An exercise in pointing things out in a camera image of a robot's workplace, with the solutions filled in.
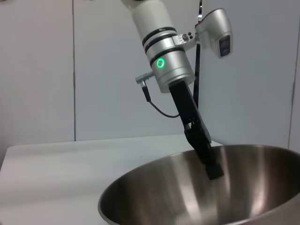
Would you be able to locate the black vertical pole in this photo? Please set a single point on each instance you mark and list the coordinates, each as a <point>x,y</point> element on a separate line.
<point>197,70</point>

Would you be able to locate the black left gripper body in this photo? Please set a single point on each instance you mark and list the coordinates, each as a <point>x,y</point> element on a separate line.
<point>185,103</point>

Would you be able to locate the stainless steel bowl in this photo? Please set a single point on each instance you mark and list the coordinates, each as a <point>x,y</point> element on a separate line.
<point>164,199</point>

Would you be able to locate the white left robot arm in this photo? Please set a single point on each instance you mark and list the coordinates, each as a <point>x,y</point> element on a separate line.
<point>152,18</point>

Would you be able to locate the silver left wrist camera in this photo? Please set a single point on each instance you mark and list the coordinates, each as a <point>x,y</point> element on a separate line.
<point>215,28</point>

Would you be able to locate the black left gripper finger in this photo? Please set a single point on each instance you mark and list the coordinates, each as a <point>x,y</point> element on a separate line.
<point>207,159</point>

